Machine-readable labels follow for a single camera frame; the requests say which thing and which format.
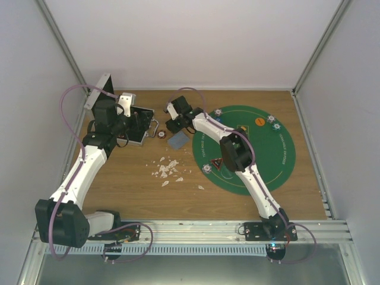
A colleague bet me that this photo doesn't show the red triangle dealer button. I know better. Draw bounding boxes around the red triangle dealer button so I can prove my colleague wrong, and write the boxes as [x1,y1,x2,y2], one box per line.
[210,158,223,171]

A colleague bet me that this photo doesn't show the blue small blind button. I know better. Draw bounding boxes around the blue small blind button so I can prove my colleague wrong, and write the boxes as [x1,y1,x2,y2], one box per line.
[215,117,223,124]

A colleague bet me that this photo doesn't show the fifty chips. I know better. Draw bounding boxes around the fifty chips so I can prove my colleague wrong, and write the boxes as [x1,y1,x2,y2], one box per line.
[272,123,281,131]

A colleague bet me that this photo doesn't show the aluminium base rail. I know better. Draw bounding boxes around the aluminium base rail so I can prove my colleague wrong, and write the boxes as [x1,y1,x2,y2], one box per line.
[68,220,353,264]

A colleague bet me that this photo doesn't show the orange big blind button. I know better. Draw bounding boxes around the orange big blind button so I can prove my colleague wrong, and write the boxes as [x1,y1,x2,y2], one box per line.
[255,118,265,126]

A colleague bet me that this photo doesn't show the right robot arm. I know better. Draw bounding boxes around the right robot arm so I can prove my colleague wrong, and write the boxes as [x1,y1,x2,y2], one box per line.
[164,96,290,240]

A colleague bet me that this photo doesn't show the red hundred chip stack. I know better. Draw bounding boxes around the red hundred chip stack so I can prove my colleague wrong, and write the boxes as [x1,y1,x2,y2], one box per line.
[157,130,166,139]

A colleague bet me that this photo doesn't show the aluminium poker case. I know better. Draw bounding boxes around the aluminium poker case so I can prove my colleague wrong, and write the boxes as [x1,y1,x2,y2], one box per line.
[84,89,159,146]

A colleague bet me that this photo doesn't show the blue playing card deck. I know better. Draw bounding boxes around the blue playing card deck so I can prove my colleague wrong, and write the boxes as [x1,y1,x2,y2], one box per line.
[167,131,189,150]

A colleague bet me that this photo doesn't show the ten chips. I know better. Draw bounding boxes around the ten chips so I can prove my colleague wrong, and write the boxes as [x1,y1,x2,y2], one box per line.
[214,109,223,116]
[202,164,212,173]
[267,115,276,124]

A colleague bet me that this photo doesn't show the white debris pile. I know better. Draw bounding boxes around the white debris pile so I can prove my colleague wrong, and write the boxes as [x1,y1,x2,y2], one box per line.
[143,156,205,190]

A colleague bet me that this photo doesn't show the round green poker mat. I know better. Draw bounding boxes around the round green poker mat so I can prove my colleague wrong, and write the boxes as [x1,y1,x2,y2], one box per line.
[192,105,296,195]

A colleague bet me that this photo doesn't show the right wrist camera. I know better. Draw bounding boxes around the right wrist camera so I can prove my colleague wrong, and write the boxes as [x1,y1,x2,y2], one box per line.
[164,102,179,121]

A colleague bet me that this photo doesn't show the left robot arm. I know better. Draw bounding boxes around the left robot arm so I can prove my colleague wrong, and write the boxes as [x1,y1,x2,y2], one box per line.
[35,93,136,248]

